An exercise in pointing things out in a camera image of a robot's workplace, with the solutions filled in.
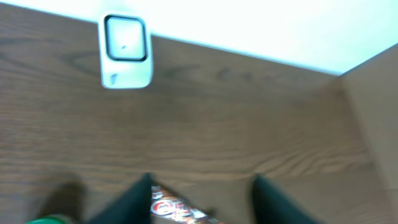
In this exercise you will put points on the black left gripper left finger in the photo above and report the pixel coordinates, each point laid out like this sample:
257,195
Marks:
133,207

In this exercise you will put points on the green lid jar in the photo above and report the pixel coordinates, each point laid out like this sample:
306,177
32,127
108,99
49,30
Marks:
53,219

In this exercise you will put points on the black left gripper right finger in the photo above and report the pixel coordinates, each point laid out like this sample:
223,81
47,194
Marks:
271,206

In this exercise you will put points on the white barcode scanner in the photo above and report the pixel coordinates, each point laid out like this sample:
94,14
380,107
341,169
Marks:
125,51

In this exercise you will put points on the red Top chocolate bar wrapper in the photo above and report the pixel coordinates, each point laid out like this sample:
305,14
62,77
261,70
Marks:
168,205

